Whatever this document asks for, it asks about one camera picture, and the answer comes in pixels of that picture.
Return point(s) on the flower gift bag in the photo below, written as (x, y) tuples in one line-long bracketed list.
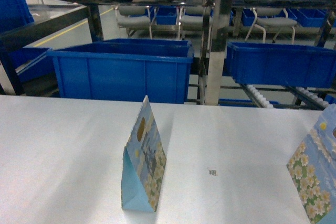
[(144, 162), (312, 169)]

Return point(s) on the large blue bin behind table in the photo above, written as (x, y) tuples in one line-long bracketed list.
[(124, 71)]

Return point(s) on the small square marker sticker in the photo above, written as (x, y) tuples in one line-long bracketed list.
[(213, 172)]

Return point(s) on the grey chair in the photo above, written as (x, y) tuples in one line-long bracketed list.
[(133, 18)]

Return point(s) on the right blue bin on rollers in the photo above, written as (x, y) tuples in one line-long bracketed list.
[(281, 64)]

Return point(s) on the steel rack upright post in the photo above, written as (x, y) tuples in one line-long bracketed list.
[(222, 10)]

